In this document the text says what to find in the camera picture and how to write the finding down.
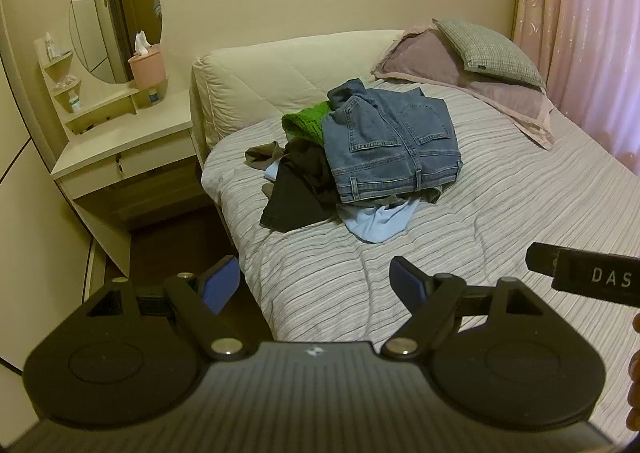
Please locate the green knitted sweater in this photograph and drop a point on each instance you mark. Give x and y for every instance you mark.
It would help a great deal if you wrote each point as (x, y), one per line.
(305, 123)

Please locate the blue denim jeans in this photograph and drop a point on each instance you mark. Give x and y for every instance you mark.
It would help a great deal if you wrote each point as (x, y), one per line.
(395, 143)

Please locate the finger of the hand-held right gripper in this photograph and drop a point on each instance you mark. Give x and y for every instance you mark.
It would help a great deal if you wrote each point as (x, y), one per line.
(540, 258)

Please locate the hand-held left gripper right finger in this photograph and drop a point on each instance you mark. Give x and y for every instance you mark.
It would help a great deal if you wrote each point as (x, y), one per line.
(407, 283)

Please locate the drawer key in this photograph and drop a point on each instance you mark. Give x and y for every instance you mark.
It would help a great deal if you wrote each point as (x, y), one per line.
(119, 165)

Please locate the olive brown garment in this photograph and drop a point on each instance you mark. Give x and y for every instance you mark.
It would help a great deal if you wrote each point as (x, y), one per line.
(262, 155)

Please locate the striped grey bedspread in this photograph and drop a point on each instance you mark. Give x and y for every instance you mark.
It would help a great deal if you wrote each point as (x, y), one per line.
(500, 213)

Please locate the pink curtain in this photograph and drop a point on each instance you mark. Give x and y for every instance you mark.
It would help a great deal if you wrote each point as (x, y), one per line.
(580, 33)

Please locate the small white bottle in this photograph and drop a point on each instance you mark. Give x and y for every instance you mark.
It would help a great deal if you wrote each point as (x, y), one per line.
(75, 102)

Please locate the cream wardrobe door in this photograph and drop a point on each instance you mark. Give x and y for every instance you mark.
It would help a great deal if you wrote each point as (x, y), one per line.
(20, 233)

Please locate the small white jar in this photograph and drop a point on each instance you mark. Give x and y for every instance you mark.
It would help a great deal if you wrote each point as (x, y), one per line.
(154, 98)

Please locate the mauve pillow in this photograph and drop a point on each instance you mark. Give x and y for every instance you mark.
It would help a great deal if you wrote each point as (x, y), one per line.
(480, 93)

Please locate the pink tissue holder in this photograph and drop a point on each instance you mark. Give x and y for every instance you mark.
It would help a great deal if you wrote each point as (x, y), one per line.
(147, 70)

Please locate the person's right hand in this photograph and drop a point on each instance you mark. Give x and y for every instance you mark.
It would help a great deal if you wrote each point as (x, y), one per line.
(636, 378)

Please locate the light blue shirt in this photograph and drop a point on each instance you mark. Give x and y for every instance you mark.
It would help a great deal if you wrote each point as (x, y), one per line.
(380, 225)

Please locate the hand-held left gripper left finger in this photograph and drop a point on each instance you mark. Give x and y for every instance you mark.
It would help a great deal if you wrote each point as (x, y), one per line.
(220, 283)

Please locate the black garment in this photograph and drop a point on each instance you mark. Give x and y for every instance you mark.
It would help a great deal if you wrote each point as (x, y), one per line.
(300, 188)

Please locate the white tissue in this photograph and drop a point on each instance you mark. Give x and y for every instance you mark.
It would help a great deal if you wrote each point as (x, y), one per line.
(142, 43)

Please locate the cream dressing table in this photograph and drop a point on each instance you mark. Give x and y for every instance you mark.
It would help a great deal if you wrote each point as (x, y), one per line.
(125, 153)

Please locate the grey checked pillow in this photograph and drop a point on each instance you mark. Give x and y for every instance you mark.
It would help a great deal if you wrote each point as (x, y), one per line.
(492, 50)

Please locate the oval mirror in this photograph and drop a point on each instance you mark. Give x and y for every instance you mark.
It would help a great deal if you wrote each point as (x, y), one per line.
(105, 18)

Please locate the cream padded headboard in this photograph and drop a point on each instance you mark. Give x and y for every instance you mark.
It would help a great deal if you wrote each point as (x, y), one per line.
(280, 73)

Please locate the white spray bottle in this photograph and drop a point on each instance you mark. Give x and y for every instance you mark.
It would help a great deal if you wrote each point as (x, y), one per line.
(50, 45)

